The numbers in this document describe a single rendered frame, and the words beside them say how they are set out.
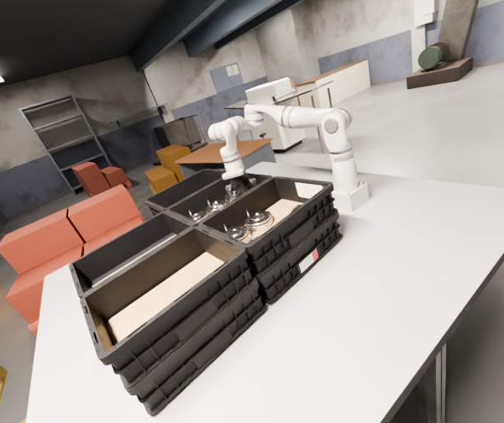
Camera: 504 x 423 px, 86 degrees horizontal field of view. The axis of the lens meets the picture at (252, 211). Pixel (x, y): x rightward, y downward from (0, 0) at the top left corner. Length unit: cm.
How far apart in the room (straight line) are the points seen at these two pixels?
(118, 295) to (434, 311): 86
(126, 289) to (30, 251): 218
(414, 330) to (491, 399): 79
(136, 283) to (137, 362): 29
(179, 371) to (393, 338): 51
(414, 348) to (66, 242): 279
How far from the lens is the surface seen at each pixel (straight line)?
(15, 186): 896
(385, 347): 76
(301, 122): 121
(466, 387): 155
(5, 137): 890
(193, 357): 79
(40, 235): 302
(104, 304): 94
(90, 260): 121
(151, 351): 73
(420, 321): 81
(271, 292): 87
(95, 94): 895
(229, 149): 109
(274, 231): 78
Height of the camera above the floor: 132
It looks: 26 degrees down
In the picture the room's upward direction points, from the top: 19 degrees counter-clockwise
